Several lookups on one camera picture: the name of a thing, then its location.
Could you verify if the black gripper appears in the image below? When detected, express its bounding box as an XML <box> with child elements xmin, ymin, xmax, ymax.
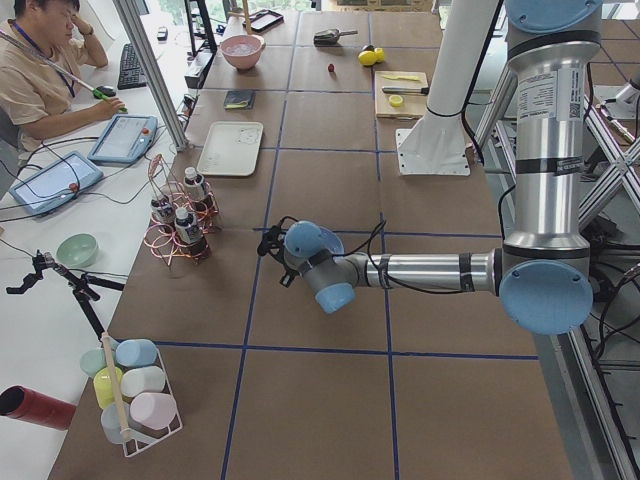
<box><xmin>256</xmin><ymin>225</ymin><xmax>296</xmax><ymax>287</ymax></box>

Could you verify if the light blue plate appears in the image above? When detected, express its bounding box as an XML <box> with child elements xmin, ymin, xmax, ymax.
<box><xmin>311</xmin><ymin>225</ymin><xmax>345</xmax><ymax>255</ymax></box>

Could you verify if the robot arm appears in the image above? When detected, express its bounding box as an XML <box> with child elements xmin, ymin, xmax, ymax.
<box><xmin>257</xmin><ymin>1</ymin><xmax>601</xmax><ymax>335</ymax></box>

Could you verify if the dark tea bottle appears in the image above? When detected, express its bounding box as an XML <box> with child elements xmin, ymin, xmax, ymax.
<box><xmin>184</xmin><ymin>167</ymin><xmax>213</xmax><ymax>211</ymax></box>
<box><xmin>175</xmin><ymin>207</ymin><xmax>210</xmax><ymax>260</ymax></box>
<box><xmin>151</xmin><ymin>194</ymin><xmax>175</xmax><ymax>233</ymax></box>

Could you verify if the cream bear tray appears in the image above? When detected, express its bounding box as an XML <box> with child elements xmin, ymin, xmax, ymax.
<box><xmin>196</xmin><ymin>121</ymin><xmax>264</xmax><ymax>177</ymax></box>

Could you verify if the pastel blue cup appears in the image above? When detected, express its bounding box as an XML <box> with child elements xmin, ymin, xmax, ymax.
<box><xmin>115</xmin><ymin>339</ymin><xmax>158</xmax><ymax>368</ymax></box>

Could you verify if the grey folded cloth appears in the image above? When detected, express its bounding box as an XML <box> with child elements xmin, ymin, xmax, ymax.
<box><xmin>223</xmin><ymin>89</ymin><xmax>256</xmax><ymax>110</ymax></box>

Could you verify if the white cup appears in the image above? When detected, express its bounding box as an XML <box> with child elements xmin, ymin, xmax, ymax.
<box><xmin>121</xmin><ymin>365</ymin><xmax>166</xmax><ymax>398</ymax></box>

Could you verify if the pastel pink cup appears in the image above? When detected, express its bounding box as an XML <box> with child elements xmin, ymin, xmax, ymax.
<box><xmin>130</xmin><ymin>392</ymin><xmax>177</xmax><ymax>430</ymax></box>

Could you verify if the lemon half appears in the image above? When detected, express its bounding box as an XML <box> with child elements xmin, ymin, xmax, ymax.
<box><xmin>388</xmin><ymin>94</ymin><xmax>404</xmax><ymax>108</ymax></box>

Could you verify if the wooden cutting board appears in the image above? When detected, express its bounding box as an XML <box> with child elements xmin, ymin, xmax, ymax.
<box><xmin>374</xmin><ymin>71</ymin><xmax>429</xmax><ymax>119</ymax></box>

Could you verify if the mint green bowl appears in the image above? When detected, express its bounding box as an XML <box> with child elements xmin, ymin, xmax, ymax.
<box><xmin>56</xmin><ymin>233</ymin><xmax>99</xmax><ymax>268</ymax></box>

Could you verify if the blue teach pendant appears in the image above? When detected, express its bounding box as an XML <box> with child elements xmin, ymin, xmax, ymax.
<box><xmin>88</xmin><ymin>114</ymin><xmax>158</xmax><ymax>165</ymax></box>
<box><xmin>9</xmin><ymin>151</ymin><xmax>104</xmax><ymax>215</ymax></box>

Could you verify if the pastel yellow cup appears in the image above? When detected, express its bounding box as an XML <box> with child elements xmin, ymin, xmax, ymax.
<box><xmin>93</xmin><ymin>367</ymin><xmax>115</xmax><ymax>410</ymax></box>

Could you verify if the yellow plastic knife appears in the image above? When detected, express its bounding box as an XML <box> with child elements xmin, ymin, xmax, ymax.
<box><xmin>382</xmin><ymin>74</ymin><xmax>421</xmax><ymax>82</ymax></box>

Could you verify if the pink bowl with ice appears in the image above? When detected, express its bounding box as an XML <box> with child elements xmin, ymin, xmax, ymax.
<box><xmin>220</xmin><ymin>35</ymin><xmax>266</xmax><ymax>70</ymax></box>

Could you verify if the yellow lemon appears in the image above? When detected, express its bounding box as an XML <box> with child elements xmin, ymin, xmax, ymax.
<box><xmin>374</xmin><ymin>47</ymin><xmax>386</xmax><ymax>63</ymax></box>
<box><xmin>358</xmin><ymin>50</ymin><xmax>378</xmax><ymax>67</ymax></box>

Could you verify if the steel scoop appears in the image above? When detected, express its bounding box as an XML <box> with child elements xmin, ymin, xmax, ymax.
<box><xmin>313</xmin><ymin>28</ymin><xmax>358</xmax><ymax>46</ymax></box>

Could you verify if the black keyboard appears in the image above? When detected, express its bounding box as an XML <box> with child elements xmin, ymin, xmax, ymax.
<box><xmin>117</xmin><ymin>43</ymin><xmax>147</xmax><ymax>90</ymax></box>

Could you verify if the red cylinder tube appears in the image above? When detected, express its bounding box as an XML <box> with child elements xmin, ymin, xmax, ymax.
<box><xmin>1</xmin><ymin>385</ymin><xmax>76</xmax><ymax>430</ymax></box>

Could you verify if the seated person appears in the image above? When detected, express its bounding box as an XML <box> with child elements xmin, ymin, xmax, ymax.
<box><xmin>1</xmin><ymin>1</ymin><xmax>125</xmax><ymax>151</ymax></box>

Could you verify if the copper wire bottle rack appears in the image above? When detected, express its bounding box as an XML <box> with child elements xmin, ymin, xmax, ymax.
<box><xmin>143</xmin><ymin>154</ymin><xmax>219</xmax><ymax>265</ymax></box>

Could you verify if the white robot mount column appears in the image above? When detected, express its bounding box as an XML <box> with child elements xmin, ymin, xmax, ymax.
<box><xmin>397</xmin><ymin>0</ymin><xmax>502</xmax><ymax>176</ymax></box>

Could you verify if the black camera tripod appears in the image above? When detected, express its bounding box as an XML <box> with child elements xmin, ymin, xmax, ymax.
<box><xmin>5</xmin><ymin>251</ymin><xmax>126</xmax><ymax>346</ymax></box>

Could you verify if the steel handled knife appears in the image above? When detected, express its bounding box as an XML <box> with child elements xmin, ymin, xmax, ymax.
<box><xmin>381</xmin><ymin>86</ymin><xmax>430</xmax><ymax>96</ymax></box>

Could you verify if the white wire cup rack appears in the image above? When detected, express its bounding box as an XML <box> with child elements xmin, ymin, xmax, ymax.
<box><xmin>100</xmin><ymin>333</ymin><xmax>183</xmax><ymax>458</ymax></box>

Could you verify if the aluminium frame post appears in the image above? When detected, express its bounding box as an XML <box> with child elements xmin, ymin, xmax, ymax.
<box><xmin>113</xmin><ymin>0</ymin><xmax>189</xmax><ymax>152</ymax></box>

